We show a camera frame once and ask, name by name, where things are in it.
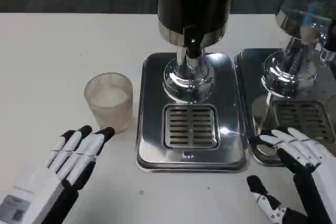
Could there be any clear ribbed glass cup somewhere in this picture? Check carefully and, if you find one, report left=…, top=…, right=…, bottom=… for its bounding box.
left=83, top=72, right=133, bottom=134

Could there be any steel drip tray grid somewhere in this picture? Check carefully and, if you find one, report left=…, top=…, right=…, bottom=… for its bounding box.
left=271, top=100, right=336, bottom=144
left=162, top=103, right=221, bottom=150

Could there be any dark drink dispenser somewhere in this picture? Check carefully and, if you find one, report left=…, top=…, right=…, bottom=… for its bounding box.
left=136, top=0, right=250, bottom=174

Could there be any clear drink dispenser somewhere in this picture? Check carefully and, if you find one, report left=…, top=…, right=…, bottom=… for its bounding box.
left=233, top=0, right=336, bottom=167

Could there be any black dispenser tap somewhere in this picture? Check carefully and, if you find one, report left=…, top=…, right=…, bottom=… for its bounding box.
left=183, top=26, right=205, bottom=59

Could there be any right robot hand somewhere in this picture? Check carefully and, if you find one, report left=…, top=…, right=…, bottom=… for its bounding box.
left=246, top=127, right=336, bottom=224

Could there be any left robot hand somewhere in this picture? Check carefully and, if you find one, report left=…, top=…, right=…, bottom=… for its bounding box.
left=0, top=125, right=116, bottom=224

